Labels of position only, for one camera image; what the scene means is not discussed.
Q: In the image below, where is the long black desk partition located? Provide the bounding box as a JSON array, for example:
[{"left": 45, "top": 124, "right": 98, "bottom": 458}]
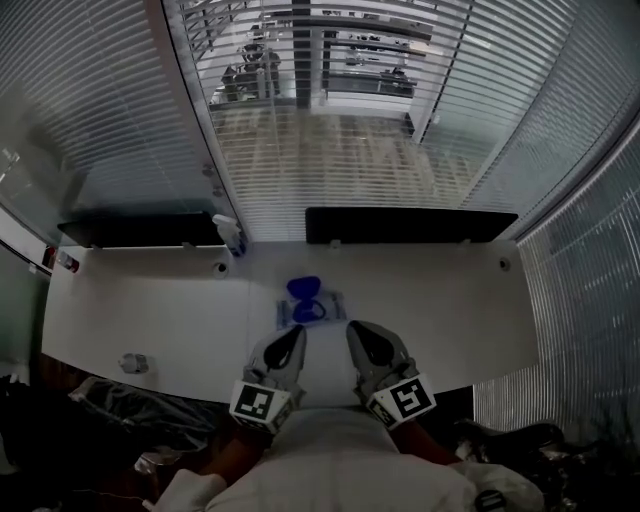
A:
[{"left": 304, "top": 206, "right": 520, "bottom": 246}]

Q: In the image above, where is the person's left forearm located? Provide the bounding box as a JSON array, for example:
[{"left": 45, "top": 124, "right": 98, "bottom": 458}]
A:
[{"left": 199, "top": 424, "right": 274, "bottom": 484}]

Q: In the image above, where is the clear plastic bag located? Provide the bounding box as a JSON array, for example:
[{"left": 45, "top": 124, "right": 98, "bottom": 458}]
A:
[{"left": 133, "top": 449, "right": 181, "bottom": 476}]

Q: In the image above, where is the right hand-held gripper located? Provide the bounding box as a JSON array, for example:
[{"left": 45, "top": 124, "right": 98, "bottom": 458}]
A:
[{"left": 346, "top": 319, "right": 437, "bottom": 430}]

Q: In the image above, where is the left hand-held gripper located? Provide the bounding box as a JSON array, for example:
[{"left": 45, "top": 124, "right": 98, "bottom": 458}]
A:
[{"left": 228, "top": 323, "right": 308, "bottom": 435}]

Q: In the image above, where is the black round strap buckle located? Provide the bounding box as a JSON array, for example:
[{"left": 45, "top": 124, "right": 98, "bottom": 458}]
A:
[{"left": 473, "top": 489, "right": 504, "bottom": 512}]

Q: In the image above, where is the large black plastic bag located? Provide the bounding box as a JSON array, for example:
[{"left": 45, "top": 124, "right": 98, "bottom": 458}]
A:
[{"left": 452, "top": 418, "right": 640, "bottom": 512}]

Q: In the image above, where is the person's right forearm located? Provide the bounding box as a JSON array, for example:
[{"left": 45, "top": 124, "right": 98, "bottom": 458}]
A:
[{"left": 389, "top": 422, "right": 461, "bottom": 467}]

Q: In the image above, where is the white spray bottle blue label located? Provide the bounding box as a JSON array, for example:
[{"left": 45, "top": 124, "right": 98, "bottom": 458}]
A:
[{"left": 212, "top": 213, "right": 249, "bottom": 258}]

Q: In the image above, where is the white charger cable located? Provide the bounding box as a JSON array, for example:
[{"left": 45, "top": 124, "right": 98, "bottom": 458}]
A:
[{"left": 107, "top": 492, "right": 154, "bottom": 509}]

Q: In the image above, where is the background office desk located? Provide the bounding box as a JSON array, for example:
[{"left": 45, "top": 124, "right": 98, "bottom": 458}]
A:
[{"left": 322, "top": 27, "right": 434, "bottom": 101}]

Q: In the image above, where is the dark square column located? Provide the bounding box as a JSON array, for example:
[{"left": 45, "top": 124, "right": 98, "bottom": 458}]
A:
[{"left": 292, "top": 0, "right": 314, "bottom": 109}]

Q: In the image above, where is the blue object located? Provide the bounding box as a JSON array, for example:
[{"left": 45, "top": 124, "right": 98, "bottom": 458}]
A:
[{"left": 286, "top": 276, "right": 322, "bottom": 301}]

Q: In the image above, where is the short black desk partition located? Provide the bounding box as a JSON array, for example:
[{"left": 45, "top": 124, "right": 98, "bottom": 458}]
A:
[{"left": 56, "top": 210, "right": 226, "bottom": 250}]

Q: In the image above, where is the white venetian blind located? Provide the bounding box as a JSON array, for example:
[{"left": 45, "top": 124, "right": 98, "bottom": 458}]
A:
[
  {"left": 162, "top": 0, "right": 476, "bottom": 244},
  {"left": 414, "top": 0, "right": 640, "bottom": 214},
  {"left": 0, "top": 0, "right": 236, "bottom": 246},
  {"left": 472, "top": 114, "right": 640, "bottom": 437}
]

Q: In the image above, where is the grey tray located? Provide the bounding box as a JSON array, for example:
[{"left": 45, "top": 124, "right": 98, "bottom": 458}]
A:
[{"left": 274, "top": 288, "right": 349, "bottom": 329}]

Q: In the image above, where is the black cloth bundle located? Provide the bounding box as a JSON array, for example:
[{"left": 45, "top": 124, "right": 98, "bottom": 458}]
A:
[{"left": 0, "top": 374, "right": 81, "bottom": 474}]

